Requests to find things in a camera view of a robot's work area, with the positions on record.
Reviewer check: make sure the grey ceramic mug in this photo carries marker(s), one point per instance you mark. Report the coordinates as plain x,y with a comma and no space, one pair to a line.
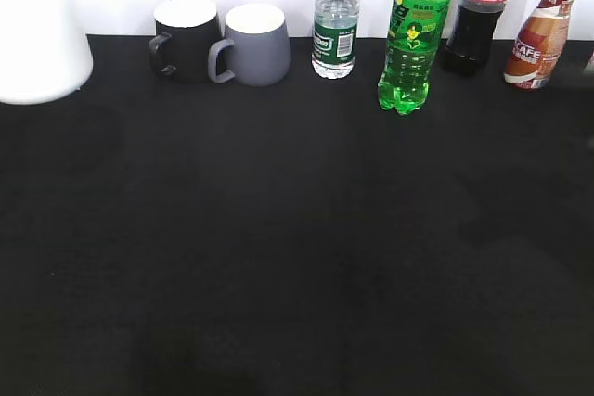
255,49

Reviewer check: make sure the green soda bottle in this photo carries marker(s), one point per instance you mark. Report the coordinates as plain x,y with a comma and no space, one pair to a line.
413,38

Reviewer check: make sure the dark cola bottle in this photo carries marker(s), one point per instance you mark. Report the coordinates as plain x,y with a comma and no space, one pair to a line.
468,46

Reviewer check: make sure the white ceramic mug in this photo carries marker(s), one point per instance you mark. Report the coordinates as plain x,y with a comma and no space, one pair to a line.
45,54

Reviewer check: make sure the white coffee drink bottle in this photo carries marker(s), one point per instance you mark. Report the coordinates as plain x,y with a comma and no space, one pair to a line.
539,44

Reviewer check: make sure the clear water bottle green label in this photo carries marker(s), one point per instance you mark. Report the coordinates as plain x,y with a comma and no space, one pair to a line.
334,37

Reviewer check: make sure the black ceramic mug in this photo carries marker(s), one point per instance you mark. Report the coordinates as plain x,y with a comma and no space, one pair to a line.
185,32

